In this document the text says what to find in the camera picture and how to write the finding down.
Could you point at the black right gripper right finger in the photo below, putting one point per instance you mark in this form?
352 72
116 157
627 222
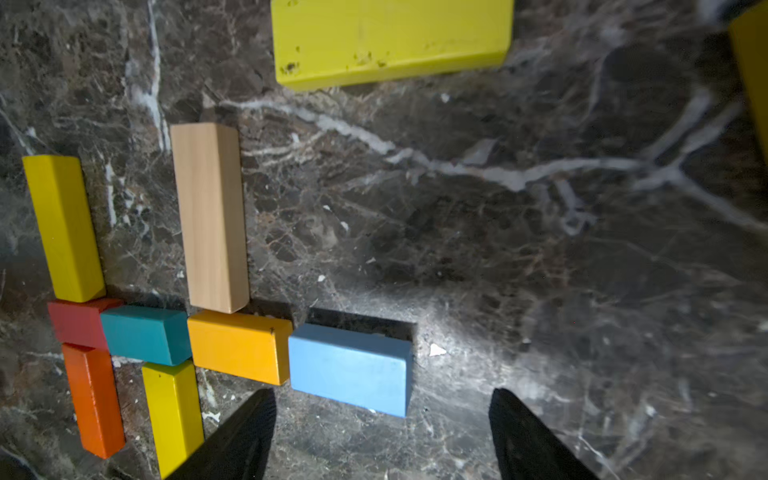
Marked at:
525 447

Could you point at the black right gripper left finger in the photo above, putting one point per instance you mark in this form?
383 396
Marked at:
239 448

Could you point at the yellow plank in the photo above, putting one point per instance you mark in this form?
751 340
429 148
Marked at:
174 408
748 33

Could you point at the amber yellow short block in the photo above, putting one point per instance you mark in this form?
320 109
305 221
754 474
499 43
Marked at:
242 345

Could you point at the orange block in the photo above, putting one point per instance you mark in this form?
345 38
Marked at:
94 395

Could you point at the teal block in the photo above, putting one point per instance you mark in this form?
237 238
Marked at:
149 334

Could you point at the light blue block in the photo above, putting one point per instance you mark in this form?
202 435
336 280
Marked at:
365 370

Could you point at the red block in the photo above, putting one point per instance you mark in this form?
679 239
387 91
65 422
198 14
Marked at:
80 323

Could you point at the natural wood short block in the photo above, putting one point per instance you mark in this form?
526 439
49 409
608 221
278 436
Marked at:
208 176

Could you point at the yellow-green long block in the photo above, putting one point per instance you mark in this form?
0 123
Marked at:
320 44

